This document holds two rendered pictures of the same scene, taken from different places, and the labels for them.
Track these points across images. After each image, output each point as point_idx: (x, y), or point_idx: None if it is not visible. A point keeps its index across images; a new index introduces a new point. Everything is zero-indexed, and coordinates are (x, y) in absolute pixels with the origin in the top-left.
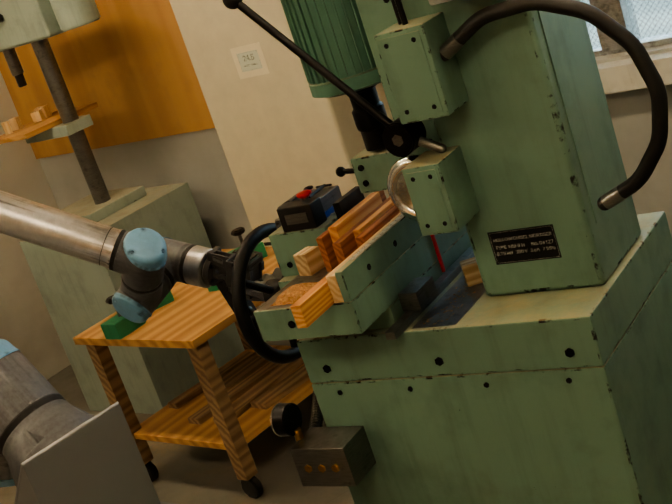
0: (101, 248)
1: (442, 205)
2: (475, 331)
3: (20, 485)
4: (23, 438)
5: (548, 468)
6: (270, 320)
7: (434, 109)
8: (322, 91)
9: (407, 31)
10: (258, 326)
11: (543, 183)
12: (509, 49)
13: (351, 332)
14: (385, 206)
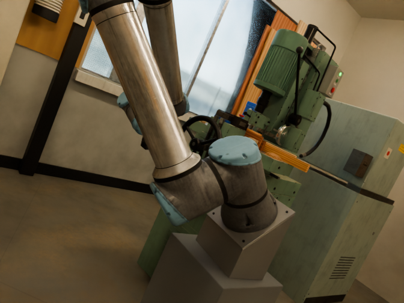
0: (181, 94)
1: (300, 144)
2: (285, 181)
3: (281, 223)
4: (270, 198)
5: None
6: (275, 164)
7: (314, 119)
8: (279, 91)
9: (323, 97)
10: (271, 165)
11: None
12: None
13: (287, 175)
14: None
